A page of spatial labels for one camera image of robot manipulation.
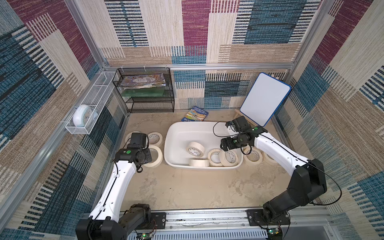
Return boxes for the masking tape roll five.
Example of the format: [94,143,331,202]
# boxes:
[144,145,163,168]

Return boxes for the masking tape roll ten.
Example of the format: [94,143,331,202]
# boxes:
[219,150,239,167]

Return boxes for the masking tape roll two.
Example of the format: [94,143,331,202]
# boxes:
[148,132,164,147]

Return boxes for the masking tape roll nine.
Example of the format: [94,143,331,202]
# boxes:
[208,149,223,167]

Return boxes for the masking tape roll four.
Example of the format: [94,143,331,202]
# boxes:
[243,147,263,167]

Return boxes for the masking tape roll seven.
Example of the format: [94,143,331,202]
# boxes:
[186,142,205,158]

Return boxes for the masking tape roll twelve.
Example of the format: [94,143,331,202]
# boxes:
[262,152,278,166]

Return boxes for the masking tape roll eight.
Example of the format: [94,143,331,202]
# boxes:
[189,159,210,168]

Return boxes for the masking tape roll one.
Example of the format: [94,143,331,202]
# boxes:
[125,132,133,144]

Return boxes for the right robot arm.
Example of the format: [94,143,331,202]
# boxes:
[220,132,327,224]

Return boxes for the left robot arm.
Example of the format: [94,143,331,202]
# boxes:
[76,148,152,240]

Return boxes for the white plastic storage box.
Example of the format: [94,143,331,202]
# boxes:
[164,122,244,171]

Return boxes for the colourful puzzle box on shelf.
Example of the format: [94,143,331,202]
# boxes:
[119,74,167,89]

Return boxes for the wooden easel stand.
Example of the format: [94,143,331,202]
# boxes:
[234,109,258,127]

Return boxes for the blue treehouse book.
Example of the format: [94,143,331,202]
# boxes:
[181,106,209,122]

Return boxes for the blue framed whiteboard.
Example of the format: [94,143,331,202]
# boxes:
[240,73,292,127]

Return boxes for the green board on shelf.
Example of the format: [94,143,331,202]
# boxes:
[121,87,166,97]

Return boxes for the white round alarm clock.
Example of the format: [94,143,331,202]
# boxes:
[73,105,98,127]

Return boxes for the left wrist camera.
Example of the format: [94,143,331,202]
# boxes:
[128,133,148,149]

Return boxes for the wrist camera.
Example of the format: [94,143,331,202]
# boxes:
[128,133,148,149]
[233,116,252,133]

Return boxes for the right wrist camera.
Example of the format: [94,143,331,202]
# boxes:
[233,116,252,133]

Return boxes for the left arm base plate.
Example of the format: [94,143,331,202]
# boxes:
[138,212,167,232]

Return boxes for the black wire shelf rack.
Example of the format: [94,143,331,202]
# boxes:
[113,68,175,114]

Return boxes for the white wire wall basket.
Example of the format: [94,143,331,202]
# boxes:
[66,72,115,135]

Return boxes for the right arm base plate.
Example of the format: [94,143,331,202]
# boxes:
[246,209,291,228]

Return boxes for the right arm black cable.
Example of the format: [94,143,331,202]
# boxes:
[212,120,343,207]

